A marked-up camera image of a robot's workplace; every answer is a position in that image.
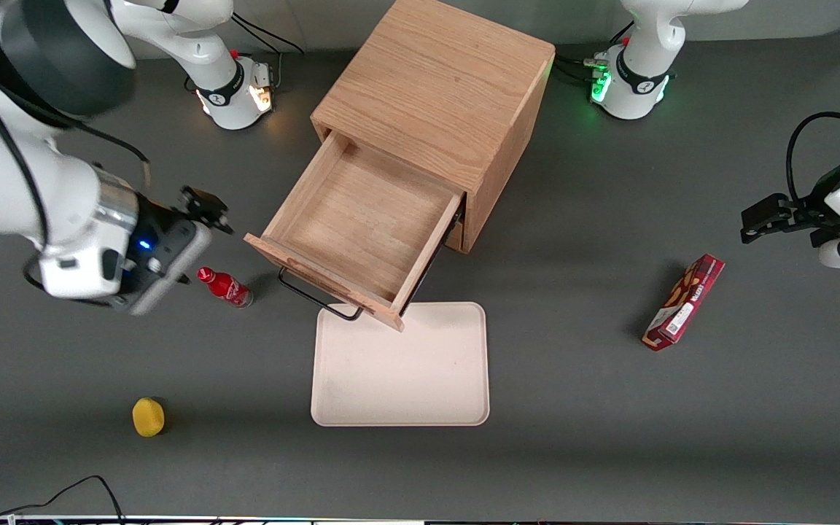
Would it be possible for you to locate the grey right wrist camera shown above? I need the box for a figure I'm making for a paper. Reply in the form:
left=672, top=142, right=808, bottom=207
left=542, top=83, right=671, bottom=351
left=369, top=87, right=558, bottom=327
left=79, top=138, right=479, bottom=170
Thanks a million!
left=127, top=221, right=214, bottom=316

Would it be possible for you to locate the small red soda bottle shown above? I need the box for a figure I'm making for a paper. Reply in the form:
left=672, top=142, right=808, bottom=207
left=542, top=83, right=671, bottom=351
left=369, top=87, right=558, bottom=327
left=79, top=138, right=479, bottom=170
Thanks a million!
left=197, top=267, right=254, bottom=309

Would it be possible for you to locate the red cookie box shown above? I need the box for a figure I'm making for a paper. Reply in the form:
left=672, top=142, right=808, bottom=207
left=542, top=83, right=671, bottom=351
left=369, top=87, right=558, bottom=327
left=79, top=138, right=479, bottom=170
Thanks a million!
left=642, top=254, right=726, bottom=352

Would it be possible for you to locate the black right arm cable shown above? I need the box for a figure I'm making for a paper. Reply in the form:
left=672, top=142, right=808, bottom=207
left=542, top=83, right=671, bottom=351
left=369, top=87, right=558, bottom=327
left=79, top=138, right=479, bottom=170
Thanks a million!
left=0, top=29, right=152, bottom=190

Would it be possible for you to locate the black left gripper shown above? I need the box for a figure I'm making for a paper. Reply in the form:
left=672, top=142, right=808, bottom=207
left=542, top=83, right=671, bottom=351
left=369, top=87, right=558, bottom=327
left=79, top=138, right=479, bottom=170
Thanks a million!
left=740, top=159, right=840, bottom=250

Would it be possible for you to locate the black left base cable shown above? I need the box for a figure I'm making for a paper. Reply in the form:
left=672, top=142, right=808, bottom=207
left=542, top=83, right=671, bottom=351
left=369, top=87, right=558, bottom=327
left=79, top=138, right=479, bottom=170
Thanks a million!
left=551, top=20, right=636, bottom=85

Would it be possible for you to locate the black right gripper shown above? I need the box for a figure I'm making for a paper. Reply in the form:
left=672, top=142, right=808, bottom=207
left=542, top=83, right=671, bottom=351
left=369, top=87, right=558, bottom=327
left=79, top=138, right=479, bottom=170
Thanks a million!
left=122, top=187, right=236, bottom=292

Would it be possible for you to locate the black looped wrist cable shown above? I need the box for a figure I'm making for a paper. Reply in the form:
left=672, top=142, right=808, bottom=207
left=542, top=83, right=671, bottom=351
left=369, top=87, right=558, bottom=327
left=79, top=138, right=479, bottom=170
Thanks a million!
left=787, top=112, right=840, bottom=205

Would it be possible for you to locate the black cable on table edge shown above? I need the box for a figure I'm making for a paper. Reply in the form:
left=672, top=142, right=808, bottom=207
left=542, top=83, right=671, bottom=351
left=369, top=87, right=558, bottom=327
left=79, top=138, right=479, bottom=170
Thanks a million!
left=0, top=475, right=125, bottom=524

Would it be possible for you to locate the beige rectangular tray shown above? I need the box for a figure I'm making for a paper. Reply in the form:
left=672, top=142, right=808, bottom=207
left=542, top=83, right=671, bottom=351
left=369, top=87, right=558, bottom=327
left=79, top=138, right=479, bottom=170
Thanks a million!
left=311, top=302, right=491, bottom=427

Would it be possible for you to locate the black base cable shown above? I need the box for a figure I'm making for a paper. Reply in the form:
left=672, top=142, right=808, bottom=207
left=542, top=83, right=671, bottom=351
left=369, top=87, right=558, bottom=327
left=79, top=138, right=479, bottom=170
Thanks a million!
left=230, top=13, right=306, bottom=88
left=551, top=20, right=636, bottom=85

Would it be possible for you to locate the yellow lemon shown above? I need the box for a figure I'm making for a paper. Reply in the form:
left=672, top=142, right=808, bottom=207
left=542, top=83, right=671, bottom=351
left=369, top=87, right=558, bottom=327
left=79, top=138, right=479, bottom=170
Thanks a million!
left=132, top=397, right=166, bottom=438

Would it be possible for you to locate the wooden drawer cabinet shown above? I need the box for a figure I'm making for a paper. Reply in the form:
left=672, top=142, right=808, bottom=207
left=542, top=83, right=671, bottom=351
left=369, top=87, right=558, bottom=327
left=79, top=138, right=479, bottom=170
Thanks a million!
left=311, top=0, right=556, bottom=254

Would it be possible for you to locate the black right base cable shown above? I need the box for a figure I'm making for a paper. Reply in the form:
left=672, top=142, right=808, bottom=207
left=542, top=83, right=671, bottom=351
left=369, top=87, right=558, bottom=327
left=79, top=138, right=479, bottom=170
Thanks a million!
left=230, top=13, right=306, bottom=88

